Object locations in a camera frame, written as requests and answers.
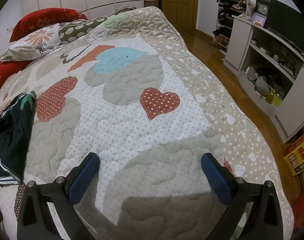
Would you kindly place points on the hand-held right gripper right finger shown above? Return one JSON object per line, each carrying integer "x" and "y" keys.
{"x": 215, "y": 177}

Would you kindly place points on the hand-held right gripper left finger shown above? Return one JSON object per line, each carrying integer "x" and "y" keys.
{"x": 83, "y": 177}

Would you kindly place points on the dark green pants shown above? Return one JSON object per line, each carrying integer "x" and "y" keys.
{"x": 11, "y": 135}

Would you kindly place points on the heart patterned bed quilt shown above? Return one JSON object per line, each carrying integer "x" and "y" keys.
{"x": 142, "y": 130}

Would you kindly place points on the yellow cardboard box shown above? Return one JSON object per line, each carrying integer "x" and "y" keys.
{"x": 299, "y": 155}

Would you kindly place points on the yellow jar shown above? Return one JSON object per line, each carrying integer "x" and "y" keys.
{"x": 269, "y": 97}

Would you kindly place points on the red embroidered pillow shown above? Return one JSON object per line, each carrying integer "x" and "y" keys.
{"x": 41, "y": 20}
{"x": 4, "y": 75}

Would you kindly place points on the white shelf cabinet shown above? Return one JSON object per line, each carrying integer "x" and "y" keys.
{"x": 238, "y": 42}

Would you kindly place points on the floral white pillow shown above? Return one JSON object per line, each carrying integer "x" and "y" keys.
{"x": 29, "y": 42}

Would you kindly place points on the olive patterned blanket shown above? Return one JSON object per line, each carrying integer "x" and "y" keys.
{"x": 77, "y": 30}

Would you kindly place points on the white shoe rack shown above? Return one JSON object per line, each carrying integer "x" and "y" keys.
{"x": 224, "y": 30}

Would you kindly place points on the black television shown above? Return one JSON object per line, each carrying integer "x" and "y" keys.
{"x": 284, "y": 22}

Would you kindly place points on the dark mantel clock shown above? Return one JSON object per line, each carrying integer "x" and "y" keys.
{"x": 262, "y": 8}

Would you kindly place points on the wooden door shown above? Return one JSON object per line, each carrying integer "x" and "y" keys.
{"x": 179, "y": 5}

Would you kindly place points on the purple photo frame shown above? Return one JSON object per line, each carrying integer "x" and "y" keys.
{"x": 258, "y": 20}

